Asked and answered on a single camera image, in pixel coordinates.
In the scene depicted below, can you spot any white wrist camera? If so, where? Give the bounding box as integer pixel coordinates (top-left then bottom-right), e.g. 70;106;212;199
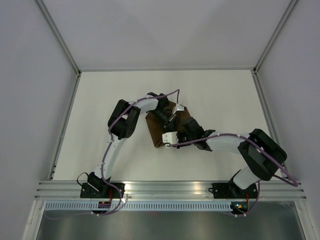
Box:
162;131;179;148
172;103;185;114

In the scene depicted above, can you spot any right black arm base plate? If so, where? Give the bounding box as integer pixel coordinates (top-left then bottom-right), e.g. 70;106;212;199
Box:
208;182;258;200

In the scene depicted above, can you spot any left aluminium frame post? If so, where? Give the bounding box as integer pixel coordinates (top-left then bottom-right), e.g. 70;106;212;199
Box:
34;0;81;76

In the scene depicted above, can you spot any brown cloth napkin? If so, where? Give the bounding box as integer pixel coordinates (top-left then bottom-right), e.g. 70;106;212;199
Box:
145;101;191;148

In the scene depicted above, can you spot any aluminium front rail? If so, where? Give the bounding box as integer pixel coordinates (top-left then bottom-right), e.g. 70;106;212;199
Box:
33;180;307;202

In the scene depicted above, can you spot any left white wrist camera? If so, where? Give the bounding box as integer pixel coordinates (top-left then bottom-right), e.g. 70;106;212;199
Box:
172;103;185;114

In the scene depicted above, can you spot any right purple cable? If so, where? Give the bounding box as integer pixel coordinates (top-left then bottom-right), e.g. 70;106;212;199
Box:
164;133;300;218

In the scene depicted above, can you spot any aluminium frame post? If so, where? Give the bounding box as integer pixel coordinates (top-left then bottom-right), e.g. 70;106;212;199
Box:
252;0;300;75
34;0;81;76

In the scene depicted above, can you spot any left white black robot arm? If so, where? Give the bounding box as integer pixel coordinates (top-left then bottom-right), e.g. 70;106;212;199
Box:
80;89;180;198

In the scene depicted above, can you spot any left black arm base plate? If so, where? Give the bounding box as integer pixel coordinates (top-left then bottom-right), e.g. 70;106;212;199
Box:
80;182;125;199

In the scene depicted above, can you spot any white slotted cable duct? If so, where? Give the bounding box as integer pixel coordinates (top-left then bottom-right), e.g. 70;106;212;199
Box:
45;200;232;212

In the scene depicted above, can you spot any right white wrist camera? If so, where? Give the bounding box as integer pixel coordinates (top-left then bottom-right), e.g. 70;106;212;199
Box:
162;131;179;148

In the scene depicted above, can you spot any right aluminium side rail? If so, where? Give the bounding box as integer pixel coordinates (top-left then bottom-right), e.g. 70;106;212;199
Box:
250;69;281;146

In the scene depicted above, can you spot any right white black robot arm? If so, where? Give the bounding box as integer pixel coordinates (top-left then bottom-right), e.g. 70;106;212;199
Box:
176;117;288;198

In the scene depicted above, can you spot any right aluminium frame post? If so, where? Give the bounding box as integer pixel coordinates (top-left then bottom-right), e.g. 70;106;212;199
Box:
252;0;300;75

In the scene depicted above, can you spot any left aluminium side rail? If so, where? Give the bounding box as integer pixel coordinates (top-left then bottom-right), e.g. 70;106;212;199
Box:
47;72;82;181

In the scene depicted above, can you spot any aluminium side rail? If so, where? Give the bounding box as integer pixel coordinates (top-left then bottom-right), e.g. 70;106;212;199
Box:
47;72;82;181
250;69;281;146

